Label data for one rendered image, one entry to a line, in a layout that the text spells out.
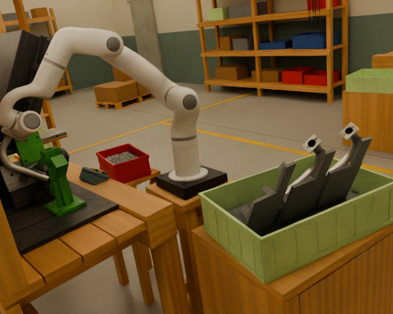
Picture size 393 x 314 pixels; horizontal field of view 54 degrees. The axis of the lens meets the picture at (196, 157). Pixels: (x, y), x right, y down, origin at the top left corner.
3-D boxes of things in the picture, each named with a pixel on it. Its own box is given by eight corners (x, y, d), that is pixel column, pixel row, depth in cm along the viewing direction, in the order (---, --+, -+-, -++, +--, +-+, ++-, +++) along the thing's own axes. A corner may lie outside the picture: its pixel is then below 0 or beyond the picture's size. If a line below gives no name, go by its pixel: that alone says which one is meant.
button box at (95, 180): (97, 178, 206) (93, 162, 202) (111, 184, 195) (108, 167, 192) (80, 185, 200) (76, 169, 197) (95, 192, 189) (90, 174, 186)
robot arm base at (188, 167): (193, 166, 198) (189, 131, 193) (216, 174, 183) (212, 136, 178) (161, 176, 188) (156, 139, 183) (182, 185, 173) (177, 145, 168)
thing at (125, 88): (138, 94, 912) (132, 62, 887) (161, 96, 860) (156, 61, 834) (96, 107, 832) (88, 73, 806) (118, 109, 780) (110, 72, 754)
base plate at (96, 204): (25, 162, 244) (24, 159, 243) (119, 208, 166) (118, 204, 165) (-49, 187, 218) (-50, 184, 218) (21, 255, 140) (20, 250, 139)
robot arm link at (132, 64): (186, 119, 173) (173, 114, 188) (201, 96, 174) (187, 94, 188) (90, 49, 150) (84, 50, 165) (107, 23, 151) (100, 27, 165)
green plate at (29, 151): (42, 158, 189) (26, 117, 186) (48, 157, 183) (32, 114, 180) (19, 166, 182) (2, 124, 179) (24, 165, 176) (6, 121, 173)
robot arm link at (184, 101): (191, 133, 188) (185, 83, 181) (207, 140, 171) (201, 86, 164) (167, 137, 183) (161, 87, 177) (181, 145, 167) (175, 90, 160)
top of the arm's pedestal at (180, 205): (196, 172, 210) (196, 166, 208) (237, 188, 185) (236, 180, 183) (146, 194, 193) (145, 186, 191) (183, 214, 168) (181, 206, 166)
